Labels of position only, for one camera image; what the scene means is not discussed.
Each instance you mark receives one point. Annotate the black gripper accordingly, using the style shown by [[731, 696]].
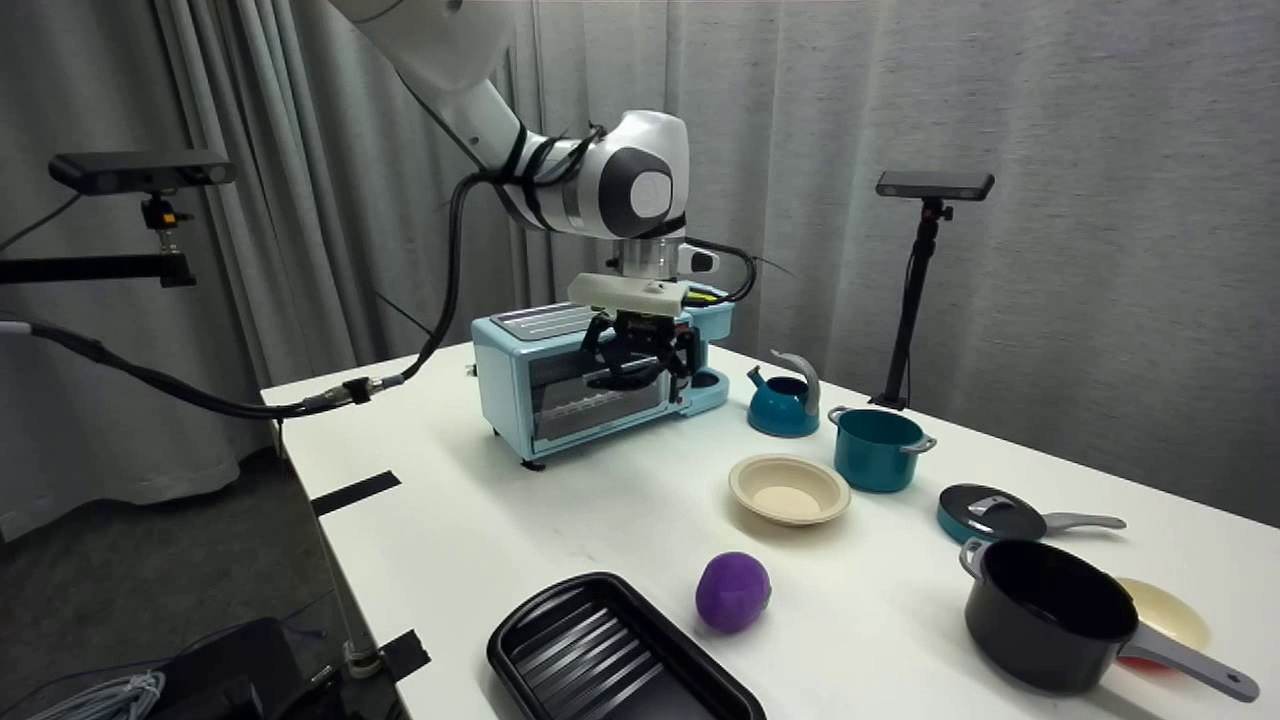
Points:
[[643, 329]]

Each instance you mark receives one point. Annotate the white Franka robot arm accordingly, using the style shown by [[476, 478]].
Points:
[[627, 172]]

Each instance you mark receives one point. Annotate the light blue toaster oven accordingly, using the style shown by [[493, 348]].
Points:
[[502, 385]]

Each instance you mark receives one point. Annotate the teal mug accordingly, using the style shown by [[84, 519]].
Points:
[[781, 405]]

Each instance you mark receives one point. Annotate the beige bowl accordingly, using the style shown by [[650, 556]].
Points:
[[789, 491]]

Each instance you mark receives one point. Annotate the purple ball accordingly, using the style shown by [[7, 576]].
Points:
[[733, 595]]

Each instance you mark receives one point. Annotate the teal toy pot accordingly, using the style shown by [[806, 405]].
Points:
[[876, 455]]

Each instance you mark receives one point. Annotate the black tripod stand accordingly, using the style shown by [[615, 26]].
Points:
[[913, 306]]

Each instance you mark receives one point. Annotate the black baking tray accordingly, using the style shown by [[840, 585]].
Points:
[[615, 661]]

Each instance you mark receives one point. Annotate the black tape strip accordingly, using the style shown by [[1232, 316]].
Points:
[[352, 494], [406, 658]]

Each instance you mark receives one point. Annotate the grey curtain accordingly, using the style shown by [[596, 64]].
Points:
[[1095, 265]]

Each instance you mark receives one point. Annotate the black case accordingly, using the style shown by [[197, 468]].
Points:
[[235, 665]]

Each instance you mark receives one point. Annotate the orange and beige plate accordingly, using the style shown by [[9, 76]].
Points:
[[1175, 613]]

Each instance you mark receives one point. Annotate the clear plastic bag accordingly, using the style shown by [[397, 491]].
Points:
[[101, 695]]

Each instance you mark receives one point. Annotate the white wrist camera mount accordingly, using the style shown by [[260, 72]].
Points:
[[627, 293]]

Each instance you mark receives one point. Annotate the black camera on tripod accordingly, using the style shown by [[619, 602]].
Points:
[[935, 184]]

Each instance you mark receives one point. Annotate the black camera on clamp arm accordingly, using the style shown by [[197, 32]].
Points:
[[140, 171]]

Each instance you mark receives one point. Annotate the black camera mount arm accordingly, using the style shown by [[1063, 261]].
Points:
[[95, 270]]

